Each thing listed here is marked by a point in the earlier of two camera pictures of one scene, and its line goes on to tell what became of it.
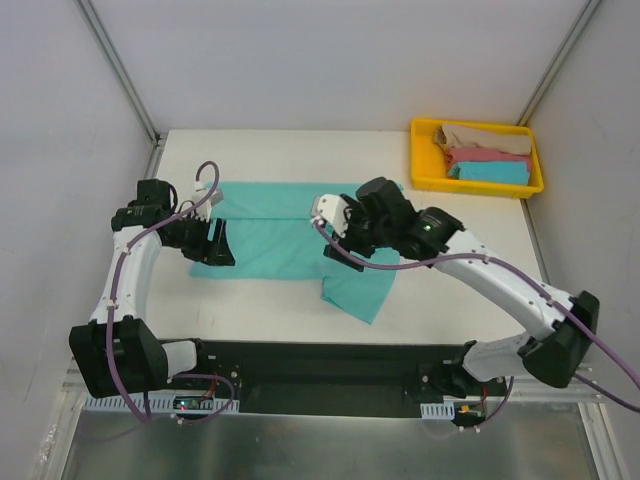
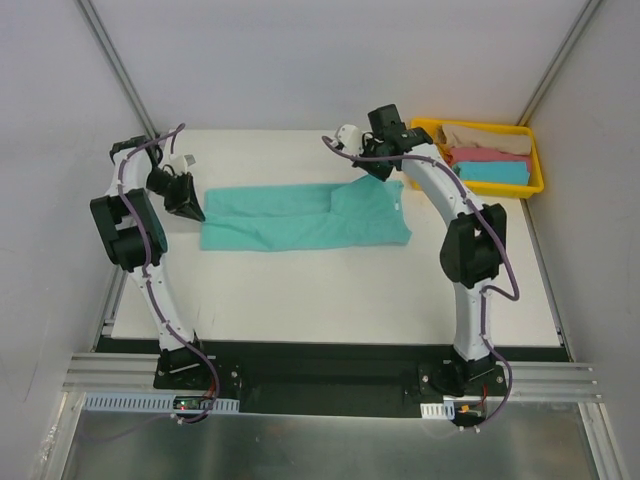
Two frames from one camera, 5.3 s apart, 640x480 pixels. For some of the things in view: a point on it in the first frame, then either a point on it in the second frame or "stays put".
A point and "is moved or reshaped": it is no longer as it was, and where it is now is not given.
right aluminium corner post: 587,13 stays put
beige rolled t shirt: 500,138 stays put
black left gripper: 213,240 -> 179,194
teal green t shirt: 269,233 is moved or reshaped
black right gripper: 350,245 -> 376,163
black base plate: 328,378 stays put
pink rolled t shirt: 464,154 stays put
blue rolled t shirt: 512,173 stays put
